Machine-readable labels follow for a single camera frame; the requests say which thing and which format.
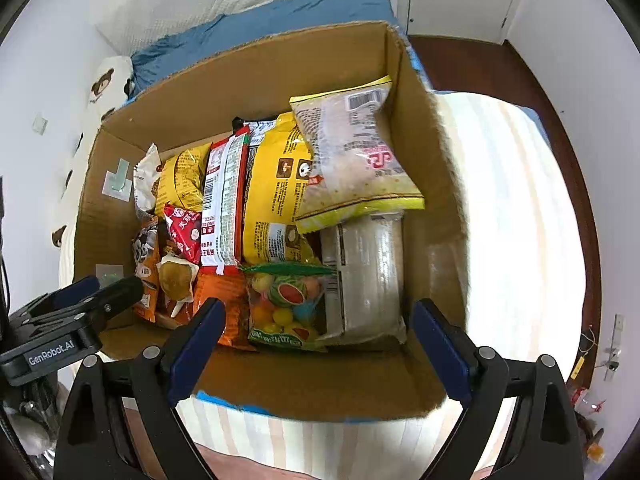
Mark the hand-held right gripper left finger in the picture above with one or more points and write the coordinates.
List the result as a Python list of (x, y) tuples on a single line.
[(197, 345)]

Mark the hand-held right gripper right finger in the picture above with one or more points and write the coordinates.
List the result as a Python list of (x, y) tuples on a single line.
[(440, 350)]

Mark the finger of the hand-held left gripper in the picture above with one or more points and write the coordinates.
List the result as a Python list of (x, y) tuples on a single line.
[(75, 290), (112, 300)]

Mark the orange snack packet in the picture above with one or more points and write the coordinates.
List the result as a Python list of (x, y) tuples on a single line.
[(215, 305)]

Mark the colourful candy bag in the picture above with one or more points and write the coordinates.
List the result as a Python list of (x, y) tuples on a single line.
[(285, 305)]

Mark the cardboard box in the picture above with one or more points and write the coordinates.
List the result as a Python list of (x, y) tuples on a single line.
[(300, 380)]

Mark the wrapped brown bun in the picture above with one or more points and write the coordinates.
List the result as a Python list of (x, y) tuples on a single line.
[(175, 280)]

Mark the small red snack packet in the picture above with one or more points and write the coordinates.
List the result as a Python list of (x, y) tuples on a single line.
[(182, 230)]

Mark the silver foil wrapper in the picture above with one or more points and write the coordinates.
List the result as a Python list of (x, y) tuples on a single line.
[(45, 455)]

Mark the clear wrapped white pack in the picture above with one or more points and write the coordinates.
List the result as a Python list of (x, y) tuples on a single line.
[(365, 280)]

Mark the white brown snack packet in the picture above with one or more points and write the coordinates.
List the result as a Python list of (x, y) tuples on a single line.
[(145, 180)]

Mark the small yellow snack packet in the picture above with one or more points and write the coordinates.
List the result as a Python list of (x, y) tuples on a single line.
[(180, 180)]

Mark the yellow tag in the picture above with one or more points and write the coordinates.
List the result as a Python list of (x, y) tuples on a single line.
[(577, 366)]

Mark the red white noodle packet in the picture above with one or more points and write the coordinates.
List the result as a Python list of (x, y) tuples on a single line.
[(225, 195)]

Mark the large yellow snack packet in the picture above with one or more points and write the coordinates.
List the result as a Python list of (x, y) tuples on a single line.
[(275, 195)]

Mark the metal door latch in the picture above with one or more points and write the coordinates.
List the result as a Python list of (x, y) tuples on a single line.
[(612, 347)]

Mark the pale yellow-edged snack packet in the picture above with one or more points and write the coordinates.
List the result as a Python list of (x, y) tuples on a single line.
[(350, 160)]

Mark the bear print pillow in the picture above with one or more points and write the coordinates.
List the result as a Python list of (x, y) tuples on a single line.
[(107, 72)]

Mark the blue bed sheet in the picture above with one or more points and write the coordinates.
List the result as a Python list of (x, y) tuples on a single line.
[(275, 15)]

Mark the white wall socket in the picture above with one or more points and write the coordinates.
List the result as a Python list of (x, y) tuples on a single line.
[(40, 124)]

